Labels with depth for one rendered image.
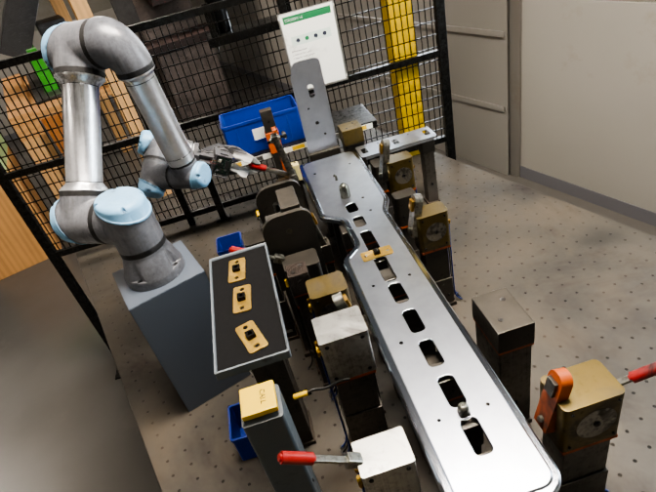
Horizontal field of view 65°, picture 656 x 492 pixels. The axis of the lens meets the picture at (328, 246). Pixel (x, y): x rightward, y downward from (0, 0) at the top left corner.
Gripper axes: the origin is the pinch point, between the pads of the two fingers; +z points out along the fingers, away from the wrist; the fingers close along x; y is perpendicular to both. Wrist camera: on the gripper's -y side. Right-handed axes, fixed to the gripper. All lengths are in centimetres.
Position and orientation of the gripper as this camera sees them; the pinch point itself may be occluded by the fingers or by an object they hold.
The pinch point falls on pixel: (255, 165)
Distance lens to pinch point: 168.4
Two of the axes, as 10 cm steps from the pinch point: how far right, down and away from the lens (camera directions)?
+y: 2.2, 5.3, -8.2
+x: 3.3, -8.3, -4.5
